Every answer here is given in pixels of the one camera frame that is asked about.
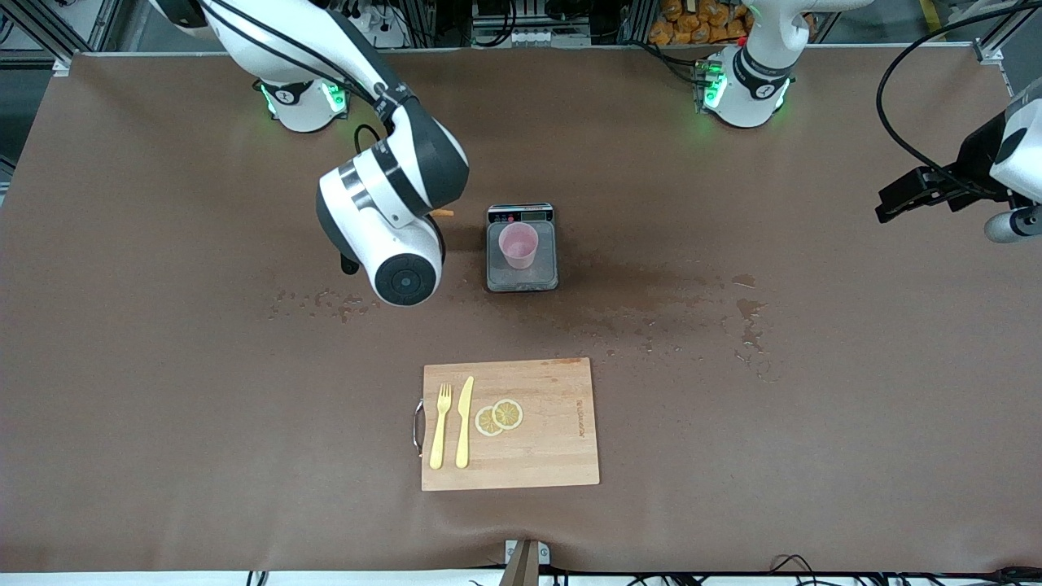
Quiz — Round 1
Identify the white power strip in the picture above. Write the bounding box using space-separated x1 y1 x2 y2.
326 0 408 50

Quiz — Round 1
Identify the black looped floor cable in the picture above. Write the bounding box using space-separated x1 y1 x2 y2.
769 554 825 586

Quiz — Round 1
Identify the yellow plastic knife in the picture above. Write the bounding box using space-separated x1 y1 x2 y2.
455 376 475 470

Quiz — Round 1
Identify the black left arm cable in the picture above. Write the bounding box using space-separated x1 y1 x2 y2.
876 0 1042 196

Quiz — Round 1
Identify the pink plastic cup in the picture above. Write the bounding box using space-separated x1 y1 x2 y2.
498 222 540 269

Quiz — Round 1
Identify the wooden cutting board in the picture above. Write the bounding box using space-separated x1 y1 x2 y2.
413 356 601 492

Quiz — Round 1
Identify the brown table cover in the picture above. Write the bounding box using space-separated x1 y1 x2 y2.
0 45 1042 575

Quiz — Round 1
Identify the grey digital kitchen scale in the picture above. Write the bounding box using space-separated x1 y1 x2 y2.
486 203 560 293

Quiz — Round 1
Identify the pile of orange snack packs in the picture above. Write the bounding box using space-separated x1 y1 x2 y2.
649 0 815 46

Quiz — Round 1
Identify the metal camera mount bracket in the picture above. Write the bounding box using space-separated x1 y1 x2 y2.
498 539 551 586

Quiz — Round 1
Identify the yellow plastic fork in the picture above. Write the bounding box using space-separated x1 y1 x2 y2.
429 383 453 470

